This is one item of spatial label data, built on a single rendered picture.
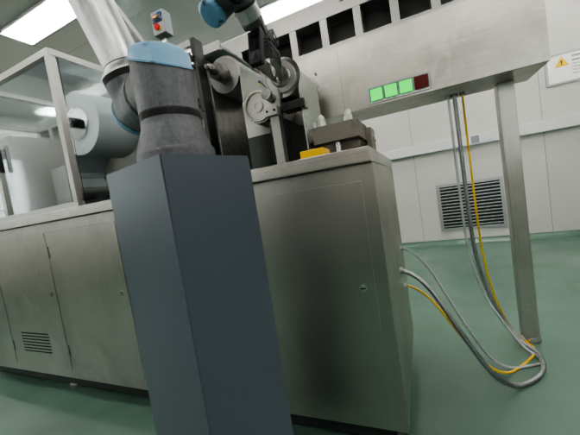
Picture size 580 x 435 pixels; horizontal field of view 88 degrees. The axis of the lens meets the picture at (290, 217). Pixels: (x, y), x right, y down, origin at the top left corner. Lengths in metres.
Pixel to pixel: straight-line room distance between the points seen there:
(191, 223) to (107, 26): 0.47
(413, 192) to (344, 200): 2.93
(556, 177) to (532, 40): 2.54
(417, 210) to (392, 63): 2.48
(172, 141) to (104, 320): 1.12
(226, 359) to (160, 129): 0.43
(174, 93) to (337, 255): 0.57
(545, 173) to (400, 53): 2.69
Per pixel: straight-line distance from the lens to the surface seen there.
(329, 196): 0.85
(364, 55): 1.52
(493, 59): 1.49
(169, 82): 0.64
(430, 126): 3.78
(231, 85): 1.36
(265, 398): 0.71
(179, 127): 0.61
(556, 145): 3.94
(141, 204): 0.58
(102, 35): 0.83
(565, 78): 4.03
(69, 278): 1.71
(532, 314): 1.75
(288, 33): 1.68
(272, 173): 0.88
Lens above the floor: 0.80
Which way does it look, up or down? 4 degrees down
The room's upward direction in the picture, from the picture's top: 9 degrees counter-clockwise
